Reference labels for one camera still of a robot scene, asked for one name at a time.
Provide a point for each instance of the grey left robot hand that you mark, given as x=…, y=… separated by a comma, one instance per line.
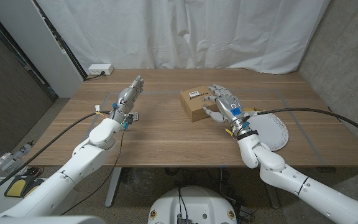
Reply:
x=127, y=96

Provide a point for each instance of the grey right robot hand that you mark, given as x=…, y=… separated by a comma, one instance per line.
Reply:
x=232, y=107

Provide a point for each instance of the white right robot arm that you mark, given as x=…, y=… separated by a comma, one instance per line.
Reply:
x=291, y=180

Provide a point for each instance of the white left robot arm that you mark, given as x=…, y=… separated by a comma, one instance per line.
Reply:
x=79, y=161

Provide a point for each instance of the cardboard packing box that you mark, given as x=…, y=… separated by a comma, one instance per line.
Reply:
x=193, y=105

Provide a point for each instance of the gold-rimmed white paper plate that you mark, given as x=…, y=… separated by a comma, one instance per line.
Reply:
x=270, y=130

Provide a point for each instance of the small dotted card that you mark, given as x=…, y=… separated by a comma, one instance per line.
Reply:
x=135, y=116

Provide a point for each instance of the grey tape strip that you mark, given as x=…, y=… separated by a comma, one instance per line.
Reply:
x=309, y=140
x=106, y=99

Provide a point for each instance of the white power strip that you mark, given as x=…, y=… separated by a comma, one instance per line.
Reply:
x=100, y=69

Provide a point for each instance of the white curtain backdrop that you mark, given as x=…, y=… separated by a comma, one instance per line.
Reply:
x=182, y=31

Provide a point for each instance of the table leg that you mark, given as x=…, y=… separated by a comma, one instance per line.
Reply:
x=273, y=199
x=113, y=186

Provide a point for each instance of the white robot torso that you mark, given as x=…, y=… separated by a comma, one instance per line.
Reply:
x=194, y=202

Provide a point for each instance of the white cabinet panel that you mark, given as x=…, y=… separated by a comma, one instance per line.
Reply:
x=36, y=46

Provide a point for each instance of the power adapter under table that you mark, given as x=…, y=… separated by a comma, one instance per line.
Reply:
x=244, y=213

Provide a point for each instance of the clear bagged parts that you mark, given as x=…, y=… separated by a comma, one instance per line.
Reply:
x=14, y=157

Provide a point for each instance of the yellow black foot pedal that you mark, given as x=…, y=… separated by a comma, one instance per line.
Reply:
x=17, y=186

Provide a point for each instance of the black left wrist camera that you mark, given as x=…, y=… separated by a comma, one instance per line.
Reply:
x=129, y=118

